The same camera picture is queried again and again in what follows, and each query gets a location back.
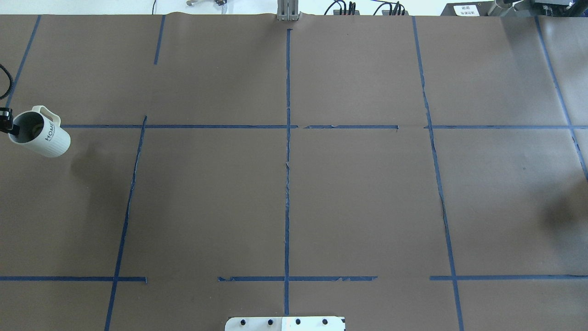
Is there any white ribbed HOME mug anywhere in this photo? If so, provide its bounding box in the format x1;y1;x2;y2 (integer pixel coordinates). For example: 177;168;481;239
8;105;71;158

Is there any white mounting plate with bolts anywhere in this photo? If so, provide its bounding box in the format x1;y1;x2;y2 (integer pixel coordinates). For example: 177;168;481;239
224;316;346;331

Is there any black box with white label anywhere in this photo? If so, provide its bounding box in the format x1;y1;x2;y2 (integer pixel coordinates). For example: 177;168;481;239
440;1;494;17

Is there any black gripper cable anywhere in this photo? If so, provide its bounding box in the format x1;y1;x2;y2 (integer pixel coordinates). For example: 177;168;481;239
0;63;14;100

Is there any grey aluminium frame post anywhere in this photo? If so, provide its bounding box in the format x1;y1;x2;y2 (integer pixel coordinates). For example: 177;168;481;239
277;0;300;22

